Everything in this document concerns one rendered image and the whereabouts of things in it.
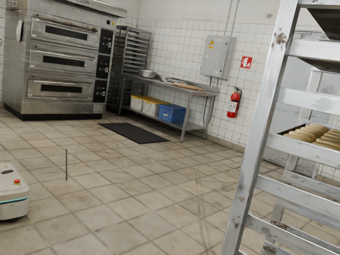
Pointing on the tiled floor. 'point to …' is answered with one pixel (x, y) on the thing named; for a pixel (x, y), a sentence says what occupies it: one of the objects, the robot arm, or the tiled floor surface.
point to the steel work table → (176, 91)
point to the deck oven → (58, 58)
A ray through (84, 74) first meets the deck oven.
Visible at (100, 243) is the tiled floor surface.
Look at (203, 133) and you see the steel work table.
